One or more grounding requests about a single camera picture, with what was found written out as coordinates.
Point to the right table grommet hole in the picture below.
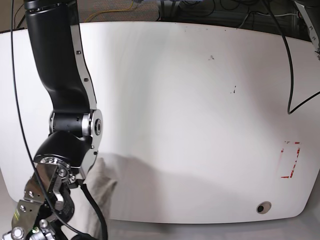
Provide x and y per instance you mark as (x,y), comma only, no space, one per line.
(263,207)

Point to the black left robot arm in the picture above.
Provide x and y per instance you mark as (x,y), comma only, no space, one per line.
(310,11)

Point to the red tape rectangle marking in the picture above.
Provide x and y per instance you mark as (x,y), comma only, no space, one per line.
(289,156)

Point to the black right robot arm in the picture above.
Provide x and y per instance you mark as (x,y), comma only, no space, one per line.
(75,126)

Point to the beige t-shirt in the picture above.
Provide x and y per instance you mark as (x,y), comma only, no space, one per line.
(124,187)

